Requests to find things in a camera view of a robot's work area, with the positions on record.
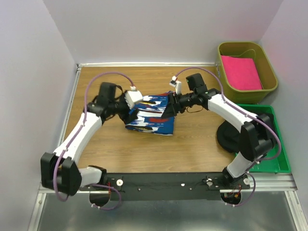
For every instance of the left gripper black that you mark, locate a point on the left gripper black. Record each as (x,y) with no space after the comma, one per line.
(125,116)

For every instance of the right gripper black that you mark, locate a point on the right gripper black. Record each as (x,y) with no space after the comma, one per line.
(170,111)

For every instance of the blue white red patterned pants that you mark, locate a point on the blue white red patterned pants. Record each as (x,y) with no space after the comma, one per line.
(149,118)

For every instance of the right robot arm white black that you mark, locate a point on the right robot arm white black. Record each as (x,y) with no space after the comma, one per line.
(256,138)

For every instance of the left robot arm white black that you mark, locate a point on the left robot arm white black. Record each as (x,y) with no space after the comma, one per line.
(59,170)

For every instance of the black garment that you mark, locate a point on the black garment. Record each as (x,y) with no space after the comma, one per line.
(228,135)

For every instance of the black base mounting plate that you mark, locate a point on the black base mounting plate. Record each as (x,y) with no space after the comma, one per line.
(165,186)

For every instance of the pink folded cloth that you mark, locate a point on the pink folded cloth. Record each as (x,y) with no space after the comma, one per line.
(241,73)

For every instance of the olive green plastic bin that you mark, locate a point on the olive green plastic bin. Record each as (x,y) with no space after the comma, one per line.
(246,49)

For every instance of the green plastic tray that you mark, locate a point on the green plastic tray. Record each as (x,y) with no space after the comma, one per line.
(281,163)

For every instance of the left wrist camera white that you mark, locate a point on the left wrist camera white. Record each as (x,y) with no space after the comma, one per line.
(133,97)

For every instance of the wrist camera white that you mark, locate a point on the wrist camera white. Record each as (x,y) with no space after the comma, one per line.
(174,82)
(133,97)

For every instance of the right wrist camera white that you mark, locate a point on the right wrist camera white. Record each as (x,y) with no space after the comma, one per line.
(174,82)

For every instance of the aluminium frame rail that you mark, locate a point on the aluminium frame rail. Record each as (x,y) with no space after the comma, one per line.
(271,208)

